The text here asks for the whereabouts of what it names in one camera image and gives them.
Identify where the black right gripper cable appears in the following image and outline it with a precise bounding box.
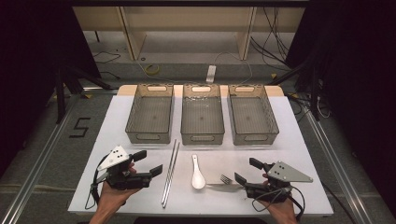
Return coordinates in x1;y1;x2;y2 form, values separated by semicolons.
251;186;306;220

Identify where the black metal stand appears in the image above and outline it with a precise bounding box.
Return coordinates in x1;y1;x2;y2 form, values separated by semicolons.
55;65;112;124
267;58;322;121

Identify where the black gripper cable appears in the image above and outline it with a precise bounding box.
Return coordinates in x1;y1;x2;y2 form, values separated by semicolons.
84;154;109;210
251;186;306;220

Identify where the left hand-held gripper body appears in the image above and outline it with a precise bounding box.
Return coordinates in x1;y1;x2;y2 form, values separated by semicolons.
94;145;153;191

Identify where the light wooden shelf unit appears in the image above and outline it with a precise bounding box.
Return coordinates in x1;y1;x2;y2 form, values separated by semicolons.
73;6;306;62

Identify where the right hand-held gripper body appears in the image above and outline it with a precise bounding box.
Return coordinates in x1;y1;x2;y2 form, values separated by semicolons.
243;161;314;203

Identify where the smoky clear plastic bin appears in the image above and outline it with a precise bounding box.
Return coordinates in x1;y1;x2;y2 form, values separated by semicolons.
124;83;175;145
227;83;280;147
180;83;226;146

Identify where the metal table knife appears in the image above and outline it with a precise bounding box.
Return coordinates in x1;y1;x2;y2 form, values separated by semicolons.
205;182;247;191

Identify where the person's right hand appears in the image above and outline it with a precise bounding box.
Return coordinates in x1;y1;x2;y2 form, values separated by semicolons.
257;197;297;219

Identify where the person's left hand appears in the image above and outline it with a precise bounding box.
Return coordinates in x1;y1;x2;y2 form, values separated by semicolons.
97;181;142;213

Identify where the yellow tape roll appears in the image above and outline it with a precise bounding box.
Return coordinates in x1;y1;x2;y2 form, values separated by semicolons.
145;63;161;76

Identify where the thin black floor cable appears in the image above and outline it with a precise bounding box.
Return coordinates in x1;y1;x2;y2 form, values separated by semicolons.
92;50;121;65

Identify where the white power cable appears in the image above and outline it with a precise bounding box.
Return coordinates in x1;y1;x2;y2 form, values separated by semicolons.
214;50;253;85

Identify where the metal fork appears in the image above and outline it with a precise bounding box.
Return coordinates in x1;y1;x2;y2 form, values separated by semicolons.
219;174;246;189

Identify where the aluminium floor rail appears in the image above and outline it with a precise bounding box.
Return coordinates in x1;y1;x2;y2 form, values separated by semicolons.
0;92;82;224
302;108;374;224

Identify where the white power strip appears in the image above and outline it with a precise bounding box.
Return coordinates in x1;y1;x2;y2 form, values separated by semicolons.
205;64;217;84

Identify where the white spoon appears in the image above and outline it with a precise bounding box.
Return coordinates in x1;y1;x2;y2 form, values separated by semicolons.
191;154;206;190

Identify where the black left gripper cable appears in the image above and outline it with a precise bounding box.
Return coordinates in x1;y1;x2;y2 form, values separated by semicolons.
84;154;109;210

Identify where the bundle of black cables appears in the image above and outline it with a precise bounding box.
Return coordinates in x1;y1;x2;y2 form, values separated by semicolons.
249;7;291;72

